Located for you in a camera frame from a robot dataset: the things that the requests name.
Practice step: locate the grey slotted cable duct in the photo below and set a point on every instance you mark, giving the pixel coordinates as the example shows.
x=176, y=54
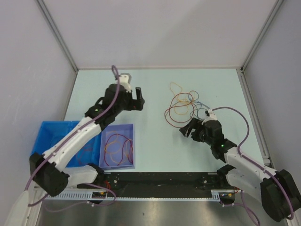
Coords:
x=140, y=195

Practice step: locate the blue plastic bin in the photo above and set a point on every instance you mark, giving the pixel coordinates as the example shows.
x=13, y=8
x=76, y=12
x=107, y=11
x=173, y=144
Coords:
x=89, y=153
x=50, y=133

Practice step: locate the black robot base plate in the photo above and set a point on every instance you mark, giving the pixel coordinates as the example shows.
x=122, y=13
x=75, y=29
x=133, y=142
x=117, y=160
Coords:
x=169, y=181

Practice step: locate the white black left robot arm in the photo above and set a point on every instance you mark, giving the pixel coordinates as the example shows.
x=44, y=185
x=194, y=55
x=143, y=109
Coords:
x=48, y=169

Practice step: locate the purple plastic bin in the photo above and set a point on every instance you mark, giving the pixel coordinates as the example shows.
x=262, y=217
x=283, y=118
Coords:
x=117, y=148

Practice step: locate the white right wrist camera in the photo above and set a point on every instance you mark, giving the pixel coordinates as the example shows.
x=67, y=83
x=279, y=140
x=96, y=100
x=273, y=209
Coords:
x=211, y=116

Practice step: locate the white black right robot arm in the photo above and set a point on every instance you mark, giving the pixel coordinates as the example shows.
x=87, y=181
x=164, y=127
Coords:
x=275, y=190

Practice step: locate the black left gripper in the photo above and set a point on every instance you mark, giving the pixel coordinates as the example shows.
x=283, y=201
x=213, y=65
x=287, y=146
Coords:
x=135, y=104

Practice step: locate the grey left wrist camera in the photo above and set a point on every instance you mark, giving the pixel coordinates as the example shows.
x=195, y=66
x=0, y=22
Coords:
x=125, y=79

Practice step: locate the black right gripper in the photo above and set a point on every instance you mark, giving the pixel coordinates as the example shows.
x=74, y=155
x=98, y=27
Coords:
x=195, y=124

